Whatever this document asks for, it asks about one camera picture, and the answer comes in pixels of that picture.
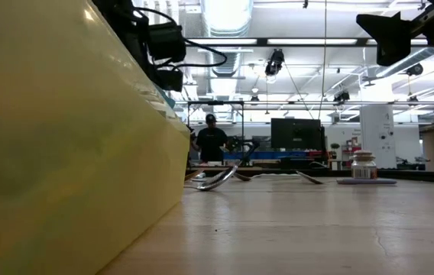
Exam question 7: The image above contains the orange-handled metal spoon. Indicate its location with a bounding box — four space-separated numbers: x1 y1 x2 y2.
183 160 241 192

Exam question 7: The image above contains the white pillar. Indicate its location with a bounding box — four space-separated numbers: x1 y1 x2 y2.
359 105 396 169

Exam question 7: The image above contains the black metal frame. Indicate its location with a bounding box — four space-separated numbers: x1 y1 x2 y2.
178 36 434 127

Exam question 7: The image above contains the black overhead camera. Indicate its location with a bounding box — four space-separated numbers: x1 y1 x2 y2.
264 48 286 76

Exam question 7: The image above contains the yellow plastic bin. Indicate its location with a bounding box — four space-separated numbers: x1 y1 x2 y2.
0 0 192 275

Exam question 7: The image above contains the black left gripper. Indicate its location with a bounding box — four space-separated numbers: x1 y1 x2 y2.
146 22 187 92

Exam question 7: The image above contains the striped-handle metal spoon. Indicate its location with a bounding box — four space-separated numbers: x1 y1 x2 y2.
233 171 298 183

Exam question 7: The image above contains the small white-lidded jar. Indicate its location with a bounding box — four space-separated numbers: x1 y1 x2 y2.
350 149 377 180

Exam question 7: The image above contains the purple-handled metal spoon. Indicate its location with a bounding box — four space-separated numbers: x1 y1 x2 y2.
296 170 398 186

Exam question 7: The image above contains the person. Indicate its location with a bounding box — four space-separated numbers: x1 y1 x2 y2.
192 113 228 163

